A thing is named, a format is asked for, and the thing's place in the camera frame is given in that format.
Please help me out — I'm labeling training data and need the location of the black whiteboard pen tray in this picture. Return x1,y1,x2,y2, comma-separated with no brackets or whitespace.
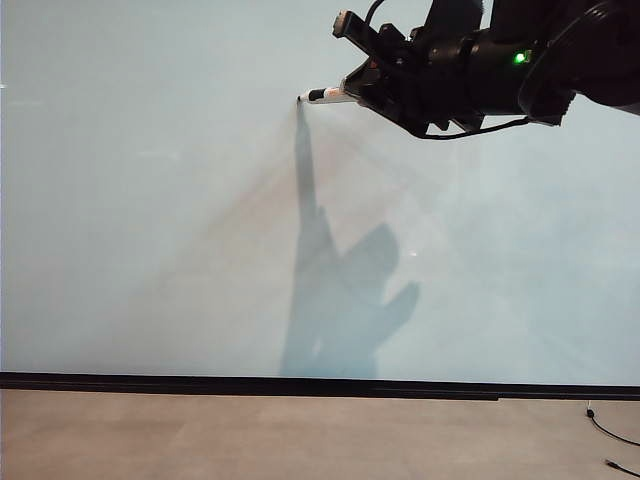
0,380,502,403

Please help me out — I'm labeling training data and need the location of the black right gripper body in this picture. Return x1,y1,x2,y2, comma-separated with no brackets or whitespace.
372,0,485,135

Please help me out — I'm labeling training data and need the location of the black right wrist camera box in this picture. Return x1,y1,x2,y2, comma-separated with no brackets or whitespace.
331,9,385,55

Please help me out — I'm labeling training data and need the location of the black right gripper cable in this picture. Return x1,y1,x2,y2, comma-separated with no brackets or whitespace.
423,115,531,140

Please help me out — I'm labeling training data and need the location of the white whiteboard marker pen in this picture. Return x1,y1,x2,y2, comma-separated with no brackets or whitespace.
296,86,359,106

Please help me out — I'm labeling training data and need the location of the black cable with flat connector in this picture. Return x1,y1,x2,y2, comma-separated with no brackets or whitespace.
606,458,640,478

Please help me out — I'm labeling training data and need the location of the black cable with small plug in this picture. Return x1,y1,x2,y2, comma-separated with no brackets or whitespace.
585,399,640,447

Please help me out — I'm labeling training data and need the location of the large white whiteboard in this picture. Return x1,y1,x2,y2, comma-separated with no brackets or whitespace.
0,0,640,400

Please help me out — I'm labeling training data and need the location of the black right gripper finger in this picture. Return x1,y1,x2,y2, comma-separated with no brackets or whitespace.
356,95,430,140
341,55,396,104

